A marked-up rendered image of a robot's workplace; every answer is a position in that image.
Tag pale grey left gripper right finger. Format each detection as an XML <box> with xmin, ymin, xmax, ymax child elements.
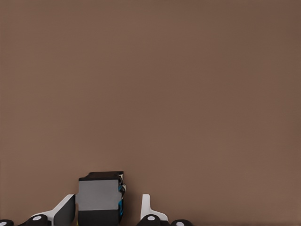
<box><xmin>137</xmin><ymin>194</ymin><xmax>170</xmax><ymax>226</ymax></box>

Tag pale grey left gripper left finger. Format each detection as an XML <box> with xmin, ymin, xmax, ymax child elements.
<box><xmin>17</xmin><ymin>194</ymin><xmax>77</xmax><ymax>226</ymax></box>

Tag red button switch box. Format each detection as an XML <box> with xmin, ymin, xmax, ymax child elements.
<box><xmin>77</xmin><ymin>171</ymin><xmax>127</xmax><ymax>226</ymax></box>

